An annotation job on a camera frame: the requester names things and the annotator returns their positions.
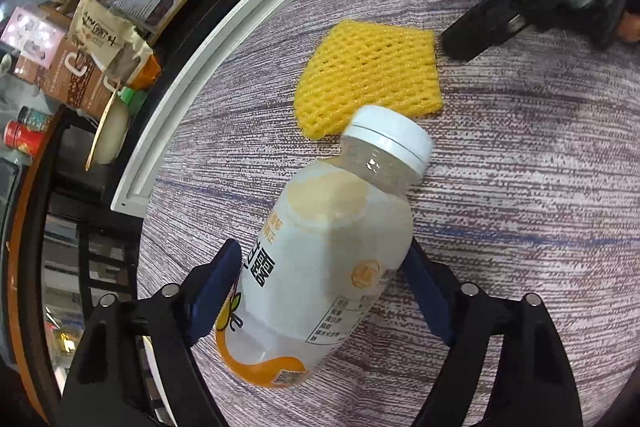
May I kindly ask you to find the person's right hand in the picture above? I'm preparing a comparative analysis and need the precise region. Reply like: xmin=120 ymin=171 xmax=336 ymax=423
xmin=617 ymin=9 xmax=640 ymax=45

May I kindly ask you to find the beige paper snack bag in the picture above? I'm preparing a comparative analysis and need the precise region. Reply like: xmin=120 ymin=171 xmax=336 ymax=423
xmin=67 ymin=0 xmax=153 ymax=82

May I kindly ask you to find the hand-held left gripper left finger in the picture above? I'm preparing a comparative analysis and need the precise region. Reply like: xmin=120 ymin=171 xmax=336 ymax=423
xmin=52 ymin=239 xmax=243 ymax=427

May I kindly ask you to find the red can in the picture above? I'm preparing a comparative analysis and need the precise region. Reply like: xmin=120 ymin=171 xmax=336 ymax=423
xmin=4 ymin=119 xmax=43 ymax=156

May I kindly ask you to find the cream bowl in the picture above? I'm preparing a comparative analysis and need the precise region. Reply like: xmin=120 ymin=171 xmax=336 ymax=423
xmin=84 ymin=79 xmax=132 ymax=172

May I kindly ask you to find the pink box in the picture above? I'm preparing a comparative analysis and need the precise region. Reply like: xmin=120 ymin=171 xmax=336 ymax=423
xmin=0 ymin=6 xmax=66 ymax=70

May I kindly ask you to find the orange packet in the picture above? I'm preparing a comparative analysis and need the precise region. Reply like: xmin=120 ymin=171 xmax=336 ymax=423
xmin=127 ymin=52 xmax=162 ymax=90

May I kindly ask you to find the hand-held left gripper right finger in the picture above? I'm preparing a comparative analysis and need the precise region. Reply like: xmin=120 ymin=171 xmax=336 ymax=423
xmin=402 ymin=242 xmax=586 ymax=427

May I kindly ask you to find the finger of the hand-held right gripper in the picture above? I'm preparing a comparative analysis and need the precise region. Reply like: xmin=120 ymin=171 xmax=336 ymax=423
xmin=439 ymin=0 xmax=531 ymax=62

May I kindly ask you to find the teal can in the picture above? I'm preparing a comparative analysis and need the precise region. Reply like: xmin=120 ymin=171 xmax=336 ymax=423
xmin=17 ymin=106 xmax=53 ymax=134

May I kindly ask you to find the yellow foam fruit net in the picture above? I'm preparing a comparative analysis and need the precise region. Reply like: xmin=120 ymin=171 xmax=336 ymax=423
xmin=295 ymin=19 xmax=445 ymax=140

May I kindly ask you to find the white and orange drink bottle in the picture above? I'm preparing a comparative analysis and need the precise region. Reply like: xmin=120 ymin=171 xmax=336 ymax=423
xmin=214 ymin=104 xmax=433 ymax=389

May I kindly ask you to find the white wooden frame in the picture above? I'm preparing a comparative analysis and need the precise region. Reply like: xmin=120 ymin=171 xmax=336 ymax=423
xmin=111 ymin=0 xmax=341 ymax=218

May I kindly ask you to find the brown box with handle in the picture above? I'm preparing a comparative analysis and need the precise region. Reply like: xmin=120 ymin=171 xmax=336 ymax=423
xmin=12 ymin=34 xmax=123 ymax=118

